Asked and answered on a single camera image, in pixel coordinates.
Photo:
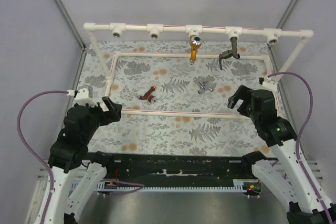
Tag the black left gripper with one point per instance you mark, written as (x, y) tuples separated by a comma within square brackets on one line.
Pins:
[(115, 110)]

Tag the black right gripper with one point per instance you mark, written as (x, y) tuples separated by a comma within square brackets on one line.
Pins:
[(244, 93)]

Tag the brown faucet chrome knob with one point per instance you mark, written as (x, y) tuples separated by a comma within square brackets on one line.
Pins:
[(148, 95)]

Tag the white PVC pipe frame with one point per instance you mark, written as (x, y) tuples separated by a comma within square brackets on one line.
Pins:
[(271, 36)]

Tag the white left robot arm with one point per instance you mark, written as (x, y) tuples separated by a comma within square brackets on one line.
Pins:
[(60, 204)]

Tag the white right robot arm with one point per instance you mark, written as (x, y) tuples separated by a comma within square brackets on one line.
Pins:
[(300, 193)]

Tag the small chrome faucet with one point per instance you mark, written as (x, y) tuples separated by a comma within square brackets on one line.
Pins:
[(204, 86)]

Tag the dark grey lever faucet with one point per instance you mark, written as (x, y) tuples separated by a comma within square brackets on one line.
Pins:
[(233, 52)]

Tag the floral patterned mat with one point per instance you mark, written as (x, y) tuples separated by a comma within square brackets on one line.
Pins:
[(176, 82)]

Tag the orange faucet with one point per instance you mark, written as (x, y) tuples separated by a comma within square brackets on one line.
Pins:
[(195, 43)]

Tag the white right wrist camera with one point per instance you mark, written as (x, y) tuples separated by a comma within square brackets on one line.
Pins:
[(268, 84)]

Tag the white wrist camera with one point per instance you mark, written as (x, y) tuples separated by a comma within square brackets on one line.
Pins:
[(83, 96), (268, 84)]

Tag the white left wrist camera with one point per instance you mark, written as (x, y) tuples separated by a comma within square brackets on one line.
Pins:
[(83, 96)]

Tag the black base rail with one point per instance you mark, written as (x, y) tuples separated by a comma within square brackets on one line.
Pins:
[(178, 171)]

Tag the light blue cable duct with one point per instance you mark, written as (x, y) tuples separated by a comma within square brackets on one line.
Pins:
[(237, 187)]

